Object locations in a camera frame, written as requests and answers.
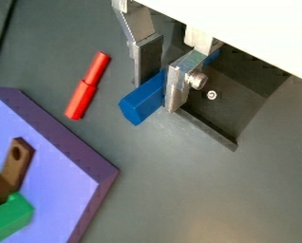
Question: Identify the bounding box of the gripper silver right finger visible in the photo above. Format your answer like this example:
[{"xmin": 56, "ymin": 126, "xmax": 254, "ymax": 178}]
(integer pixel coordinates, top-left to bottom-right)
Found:
[{"xmin": 163, "ymin": 25, "xmax": 223, "ymax": 112}]

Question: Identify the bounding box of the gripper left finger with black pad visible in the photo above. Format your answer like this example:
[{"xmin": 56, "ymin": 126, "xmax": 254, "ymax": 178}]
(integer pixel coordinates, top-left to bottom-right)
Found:
[{"xmin": 112, "ymin": 0, "xmax": 163, "ymax": 87}]

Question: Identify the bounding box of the blue peg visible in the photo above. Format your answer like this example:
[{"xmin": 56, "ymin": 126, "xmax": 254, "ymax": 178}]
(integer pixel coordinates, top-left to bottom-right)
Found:
[{"xmin": 117, "ymin": 52, "xmax": 219, "ymax": 125}]

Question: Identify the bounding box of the black V-shaped fixture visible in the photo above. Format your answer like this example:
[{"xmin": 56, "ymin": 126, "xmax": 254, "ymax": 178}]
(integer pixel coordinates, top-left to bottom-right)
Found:
[{"xmin": 151, "ymin": 15, "xmax": 291, "ymax": 153}]

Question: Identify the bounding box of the red peg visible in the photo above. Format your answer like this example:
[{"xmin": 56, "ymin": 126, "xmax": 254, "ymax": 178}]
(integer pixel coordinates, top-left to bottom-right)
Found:
[{"xmin": 63, "ymin": 51, "xmax": 111, "ymax": 121}]

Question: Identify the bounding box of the purple base block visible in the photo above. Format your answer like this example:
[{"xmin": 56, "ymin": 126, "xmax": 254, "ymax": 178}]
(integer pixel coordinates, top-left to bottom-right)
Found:
[{"xmin": 0, "ymin": 87, "xmax": 119, "ymax": 243}]

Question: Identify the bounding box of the green U-shaped block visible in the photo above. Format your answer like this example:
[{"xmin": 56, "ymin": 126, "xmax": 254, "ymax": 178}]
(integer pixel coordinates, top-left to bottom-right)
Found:
[{"xmin": 0, "ymin": 193, "xmax": 35, "ymax": 242}]

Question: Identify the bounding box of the brown L-shaped bracket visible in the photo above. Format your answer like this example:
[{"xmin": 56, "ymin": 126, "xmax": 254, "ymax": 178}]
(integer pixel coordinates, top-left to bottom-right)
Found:
[{"xmin": 0, "ymin": 138, "xmax": 36, "ymax": 205}]

